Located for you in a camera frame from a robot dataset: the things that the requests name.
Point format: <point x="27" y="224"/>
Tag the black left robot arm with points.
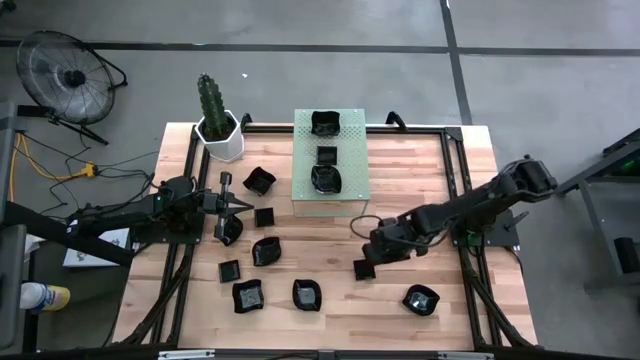
<point x="150" y="210"/>

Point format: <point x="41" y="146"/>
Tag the black diagonal metal beam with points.
<point x="40" y="227"/>

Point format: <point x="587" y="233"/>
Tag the white cardboard box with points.
<point x="82" y="255"/>

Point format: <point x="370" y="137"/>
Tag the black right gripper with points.
<point x="392" y="242"/>

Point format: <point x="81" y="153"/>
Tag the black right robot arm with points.
<point x="480" y="202"/>

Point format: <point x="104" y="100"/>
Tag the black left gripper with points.
<point x="222" y="202"/>

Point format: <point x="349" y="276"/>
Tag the black box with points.
<point x="627" y="255"/>

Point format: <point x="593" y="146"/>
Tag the black aluminium table frame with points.
<point x="410" y="130"/>

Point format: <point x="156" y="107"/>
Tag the black leaf-shaped bowl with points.
<point x="421" y="300"/>
<point x="234" y="231"/>
<point x="326" y="179"/>
<point x="266" y="251"/>

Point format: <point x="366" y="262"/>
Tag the black wavy square bowl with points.
<point x="325" y="123"/>
<point x="248" y="296"/>
<point x="259" y="181"/>

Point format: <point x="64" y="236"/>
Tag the silver edge bracket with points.
<point x="185" y="354"/>
<point x="465" y="356"/>

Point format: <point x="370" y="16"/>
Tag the white yellow spray bottle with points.
<point x="45" y="297"/>

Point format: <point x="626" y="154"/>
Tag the black floor fan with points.
<point x="65" y="77"/>

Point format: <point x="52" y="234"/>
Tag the green cactus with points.
<point x="212" y="107"/>

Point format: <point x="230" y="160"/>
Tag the green perforated metal shelf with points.
<point x="350" y="190"/>

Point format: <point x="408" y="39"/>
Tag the grey metal stand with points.
<point x="597" y="220"/>

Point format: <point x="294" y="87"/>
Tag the black small square plate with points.
<point x="327" y="155"/>
<point x="365" y="273"/>
<point x="264" y="218"/>
<point x="229" y="271"/>

